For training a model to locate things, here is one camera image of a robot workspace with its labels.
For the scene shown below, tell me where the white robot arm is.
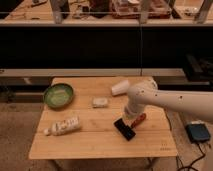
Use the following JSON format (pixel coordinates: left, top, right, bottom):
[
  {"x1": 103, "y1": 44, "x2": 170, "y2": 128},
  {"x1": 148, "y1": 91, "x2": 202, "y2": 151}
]
[{"x1": 124, "y1": 80, "x2": 213, "y2": 124}]

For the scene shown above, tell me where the white sponge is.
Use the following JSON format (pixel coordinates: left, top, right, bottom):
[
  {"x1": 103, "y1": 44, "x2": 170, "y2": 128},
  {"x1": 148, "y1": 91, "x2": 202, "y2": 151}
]
[{"x1": 92, "y1": 98, "x2": 108, "y2": 108}]

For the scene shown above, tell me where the white paper cup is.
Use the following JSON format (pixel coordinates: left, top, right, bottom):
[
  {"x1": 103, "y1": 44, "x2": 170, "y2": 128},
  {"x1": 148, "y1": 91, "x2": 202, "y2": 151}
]
[{"x1": 111, "y1": 80, "x2": 130, "y2": 96}]

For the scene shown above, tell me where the wooden table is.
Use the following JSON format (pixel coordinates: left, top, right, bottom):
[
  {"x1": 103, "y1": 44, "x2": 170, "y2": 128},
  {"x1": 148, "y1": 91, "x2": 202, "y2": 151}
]
[{"x1": 29, "y1": 77, "x2": 177, "y2": 159}]

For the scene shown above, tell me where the blue foot pedal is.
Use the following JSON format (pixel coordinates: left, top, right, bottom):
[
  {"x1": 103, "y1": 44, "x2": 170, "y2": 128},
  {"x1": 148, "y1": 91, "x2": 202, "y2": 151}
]
[{"x1": 185, "y1": 124, "x2": 211, "y2": 143}]

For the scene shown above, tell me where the white plastic bottle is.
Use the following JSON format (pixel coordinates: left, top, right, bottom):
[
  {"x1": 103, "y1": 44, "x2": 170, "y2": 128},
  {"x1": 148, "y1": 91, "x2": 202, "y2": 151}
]
[{"x1": 43, "y1": 116, "x2": 81, "y2": 136}]

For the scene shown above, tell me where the green bowl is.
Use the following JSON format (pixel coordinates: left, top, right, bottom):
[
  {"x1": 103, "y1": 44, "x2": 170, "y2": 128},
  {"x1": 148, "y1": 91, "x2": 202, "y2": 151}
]
[{"x1": 43, "y1": 83, "x2": 74, "y2": 109}]

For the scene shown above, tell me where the brown handled tool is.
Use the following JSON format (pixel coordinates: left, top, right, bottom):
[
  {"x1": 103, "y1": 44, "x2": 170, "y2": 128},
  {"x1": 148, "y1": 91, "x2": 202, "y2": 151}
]
[{"x1": 131, "y1": 113, "x2": 146, "y2": 128}]

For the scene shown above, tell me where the black cable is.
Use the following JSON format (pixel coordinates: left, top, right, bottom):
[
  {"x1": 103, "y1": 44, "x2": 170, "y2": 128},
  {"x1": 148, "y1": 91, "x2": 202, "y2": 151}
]
[{"x1": 175, "y1": 141, "x2": 213, "y2": 171}]

